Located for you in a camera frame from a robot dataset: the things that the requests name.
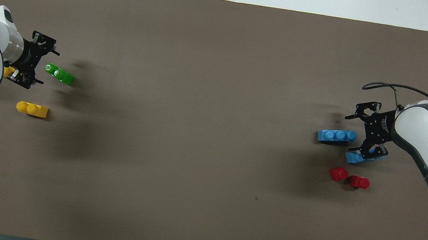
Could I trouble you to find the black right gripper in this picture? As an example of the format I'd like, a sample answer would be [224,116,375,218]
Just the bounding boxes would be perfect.
[339,97,399,164]

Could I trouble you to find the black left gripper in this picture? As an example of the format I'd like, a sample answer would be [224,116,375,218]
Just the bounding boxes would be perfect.
[7,28,63,93]

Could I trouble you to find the green two-stud toy block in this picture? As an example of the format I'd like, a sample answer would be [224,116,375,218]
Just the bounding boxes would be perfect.
[42,62,78,87]

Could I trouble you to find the blue three-stud toy block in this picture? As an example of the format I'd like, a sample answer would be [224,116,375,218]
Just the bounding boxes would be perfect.
[344,148,387,169]
[316,126,358,148]

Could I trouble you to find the yellow two-stud toy block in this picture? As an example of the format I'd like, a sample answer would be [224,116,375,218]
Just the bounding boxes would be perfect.
[2,65,17,79]
[15,99,51,120]

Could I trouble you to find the small red toy block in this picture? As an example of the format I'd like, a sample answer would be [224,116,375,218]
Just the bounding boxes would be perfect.
[327,165,350,184]
[349,175,371,191]

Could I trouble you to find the brown table mat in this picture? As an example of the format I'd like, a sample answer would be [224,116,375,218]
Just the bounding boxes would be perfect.
[0,0,428,240]

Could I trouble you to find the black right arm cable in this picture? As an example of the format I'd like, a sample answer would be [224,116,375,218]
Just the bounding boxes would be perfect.
[358,79,428,122]

